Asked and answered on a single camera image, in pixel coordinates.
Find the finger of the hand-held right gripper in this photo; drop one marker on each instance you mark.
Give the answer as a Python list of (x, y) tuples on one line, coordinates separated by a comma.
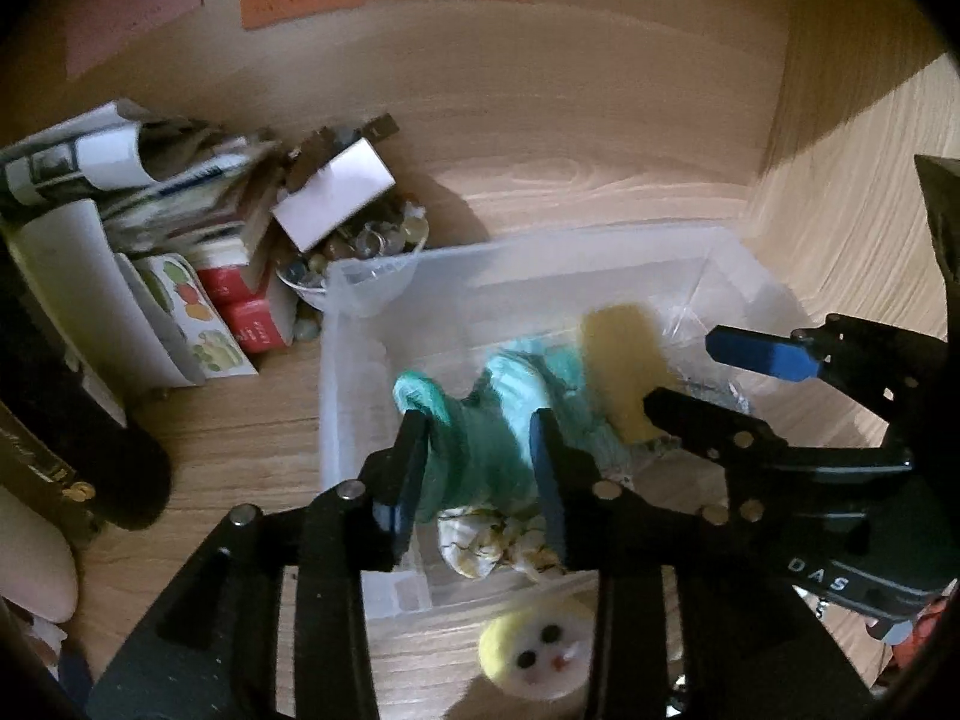
[(705, 427), (757, 356)]

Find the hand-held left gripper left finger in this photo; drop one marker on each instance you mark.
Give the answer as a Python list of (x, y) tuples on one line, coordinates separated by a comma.
[(405, 491)]

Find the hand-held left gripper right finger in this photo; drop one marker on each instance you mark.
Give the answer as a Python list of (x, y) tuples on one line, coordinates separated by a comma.
[(543, 474)]

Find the green soft cloth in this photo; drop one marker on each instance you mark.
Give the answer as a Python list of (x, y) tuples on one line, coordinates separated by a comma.
[(480, 435)]

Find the yellow sponge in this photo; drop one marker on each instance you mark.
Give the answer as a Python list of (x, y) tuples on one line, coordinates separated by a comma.
[(619, 367)]

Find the clear plastic storage bin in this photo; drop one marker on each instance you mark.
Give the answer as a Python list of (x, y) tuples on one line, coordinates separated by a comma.
[(420, 315)]

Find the clear plastic bag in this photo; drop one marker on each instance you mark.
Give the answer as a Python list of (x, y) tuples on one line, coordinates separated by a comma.
[(694, 345)]

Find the white patterned cloth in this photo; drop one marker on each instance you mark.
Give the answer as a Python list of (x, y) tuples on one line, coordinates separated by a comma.
[(480, 540)]

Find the red patterned cloth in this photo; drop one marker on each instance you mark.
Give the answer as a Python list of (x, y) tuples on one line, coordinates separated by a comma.
[(928, 626)]

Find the yellow round plush toy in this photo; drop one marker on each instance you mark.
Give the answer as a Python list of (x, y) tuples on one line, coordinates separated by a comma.
[(536, 652)]

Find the red box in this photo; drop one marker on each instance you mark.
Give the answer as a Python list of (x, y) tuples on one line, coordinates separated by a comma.
[(259, 324), (225, 283)]

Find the dark grey object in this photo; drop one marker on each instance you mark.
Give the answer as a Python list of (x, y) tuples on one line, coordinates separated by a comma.
[(943, 225)]

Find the bowl of glass beads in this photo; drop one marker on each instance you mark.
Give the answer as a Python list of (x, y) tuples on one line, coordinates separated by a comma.
[(360, 247)]

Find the fruit print box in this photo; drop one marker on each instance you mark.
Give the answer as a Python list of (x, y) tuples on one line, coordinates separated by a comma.
[(195, 315)]

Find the white card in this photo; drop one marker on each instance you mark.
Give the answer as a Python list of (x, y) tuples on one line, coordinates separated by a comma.
[(330, 191)]

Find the black bag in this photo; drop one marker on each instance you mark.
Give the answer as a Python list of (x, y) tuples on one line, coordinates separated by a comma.
[(82, 457)]

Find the pale pink object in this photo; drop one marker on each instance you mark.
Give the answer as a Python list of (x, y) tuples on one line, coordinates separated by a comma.
[(34, 562)]

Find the white board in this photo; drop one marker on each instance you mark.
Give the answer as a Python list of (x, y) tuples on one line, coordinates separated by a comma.
[(82, 277)]

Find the pile of newspapers and books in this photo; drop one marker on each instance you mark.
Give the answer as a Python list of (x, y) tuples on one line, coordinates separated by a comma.
[(150, 165)]

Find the pink paper sheet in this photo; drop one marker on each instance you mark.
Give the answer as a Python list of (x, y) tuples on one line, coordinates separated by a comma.
[(127, 15)]

